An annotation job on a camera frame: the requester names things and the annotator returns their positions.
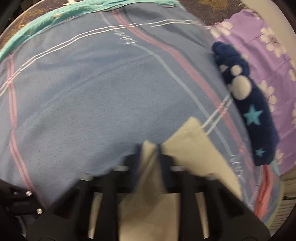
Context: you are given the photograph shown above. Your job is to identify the purple floral pillow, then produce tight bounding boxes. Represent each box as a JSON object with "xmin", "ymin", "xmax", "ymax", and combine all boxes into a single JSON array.
[{"xmin": 206, "ymin": 9, "xmax": 296, "ymax": 175}]

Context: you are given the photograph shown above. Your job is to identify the blue striped bed cover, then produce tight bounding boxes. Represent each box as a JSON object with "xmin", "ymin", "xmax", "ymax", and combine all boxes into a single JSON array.
[{"xmin": 0, "ymin": 0, "xmax": 285, "ymax": 223}]

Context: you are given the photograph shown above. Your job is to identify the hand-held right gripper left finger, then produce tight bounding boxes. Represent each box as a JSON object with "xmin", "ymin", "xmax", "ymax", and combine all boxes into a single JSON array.
[{"xmin": 25, "ymin": 144, "xmax": 144, "ymax": 241}]

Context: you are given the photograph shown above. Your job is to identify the navy star print blanket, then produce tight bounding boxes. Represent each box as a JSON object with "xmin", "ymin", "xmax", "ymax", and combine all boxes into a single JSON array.
[{"xmin": 211, "ymin": 42, "xmax": 280, "ymax": 166}]

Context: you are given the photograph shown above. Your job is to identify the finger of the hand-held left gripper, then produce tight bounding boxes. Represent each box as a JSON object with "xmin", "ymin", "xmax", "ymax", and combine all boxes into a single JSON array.
[{"xmin": 0, "ymin": 179, "xmax": 47, "ymax": 223}]

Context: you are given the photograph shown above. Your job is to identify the beige t-shirt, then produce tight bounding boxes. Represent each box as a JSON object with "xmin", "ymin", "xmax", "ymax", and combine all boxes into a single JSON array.
[{"xmin": 90, "ymin": 116, "xmax": 243, "ymax": 241}]

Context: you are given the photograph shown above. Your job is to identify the cream pleated curtain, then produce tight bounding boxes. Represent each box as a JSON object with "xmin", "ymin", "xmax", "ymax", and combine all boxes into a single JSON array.
[{"xmin": 277, "ymin": 174, "xmax": 296, "ymax": 223}]

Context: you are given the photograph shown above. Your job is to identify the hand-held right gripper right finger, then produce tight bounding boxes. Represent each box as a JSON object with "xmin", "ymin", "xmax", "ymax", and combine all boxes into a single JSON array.
[{"xmin": 157, "ymin": 144, "xmax": 271, "ymax": 241}]

